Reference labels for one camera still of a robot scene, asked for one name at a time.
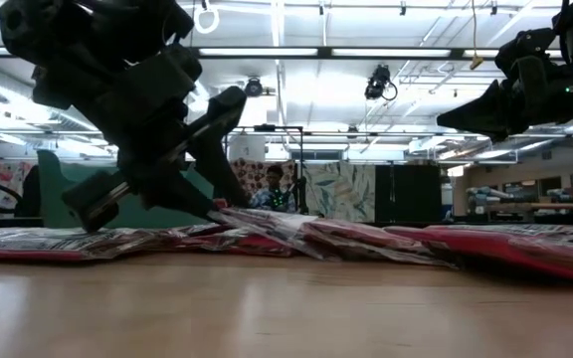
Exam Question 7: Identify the black ceiling camera with cable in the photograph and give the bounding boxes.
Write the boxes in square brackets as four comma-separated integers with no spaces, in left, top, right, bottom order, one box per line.
[363,64,399,102]

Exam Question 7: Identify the white hanging ring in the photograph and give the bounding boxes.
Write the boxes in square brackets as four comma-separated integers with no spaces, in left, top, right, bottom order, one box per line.
[193,0,222,35]

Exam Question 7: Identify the teal plastic basket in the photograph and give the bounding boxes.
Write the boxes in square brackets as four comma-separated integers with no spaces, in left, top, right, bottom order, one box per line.
[36,148,217,231]

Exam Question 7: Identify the leaf pattern fabric panel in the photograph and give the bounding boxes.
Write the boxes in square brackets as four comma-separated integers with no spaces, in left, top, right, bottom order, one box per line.
[300,161,377,224]

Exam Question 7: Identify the red dotted fabric panel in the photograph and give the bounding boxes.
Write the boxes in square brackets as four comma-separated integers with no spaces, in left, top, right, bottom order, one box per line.
[230,157,297,216]

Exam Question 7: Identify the yellow hanging cable with hook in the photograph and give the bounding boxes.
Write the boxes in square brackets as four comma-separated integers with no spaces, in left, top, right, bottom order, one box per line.
[469,0,485,72]

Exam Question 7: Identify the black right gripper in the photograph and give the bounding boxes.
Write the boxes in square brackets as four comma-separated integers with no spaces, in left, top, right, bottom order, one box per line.
[435,27,573,144]

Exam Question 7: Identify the round black ceiling camera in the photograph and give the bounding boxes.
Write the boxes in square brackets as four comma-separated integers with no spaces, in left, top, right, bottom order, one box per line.
[243,76,266,99]

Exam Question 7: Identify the pink floral cloth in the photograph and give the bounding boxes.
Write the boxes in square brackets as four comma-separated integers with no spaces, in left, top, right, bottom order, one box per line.
[0,159,37,210]

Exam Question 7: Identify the person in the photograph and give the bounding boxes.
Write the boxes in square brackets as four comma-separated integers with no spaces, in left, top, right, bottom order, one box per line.
[249,163,298,215]

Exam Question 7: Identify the black overhead frame bar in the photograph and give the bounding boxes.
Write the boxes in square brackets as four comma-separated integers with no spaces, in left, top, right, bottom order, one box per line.
[0,45,566,60]

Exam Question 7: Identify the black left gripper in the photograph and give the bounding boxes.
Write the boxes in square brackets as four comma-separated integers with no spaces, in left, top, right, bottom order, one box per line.
[61,43,251,234]

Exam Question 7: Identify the pale rolled items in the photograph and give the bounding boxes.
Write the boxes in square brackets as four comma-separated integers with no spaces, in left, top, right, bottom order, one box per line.
[467,186,512,208]

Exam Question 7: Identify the black metal frame stand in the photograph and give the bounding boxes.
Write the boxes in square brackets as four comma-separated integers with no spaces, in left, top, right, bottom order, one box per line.
[226,122,308,220]

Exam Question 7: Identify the white cylinder container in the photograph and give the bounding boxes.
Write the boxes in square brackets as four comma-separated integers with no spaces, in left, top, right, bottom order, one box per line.
[229,133,267,163]

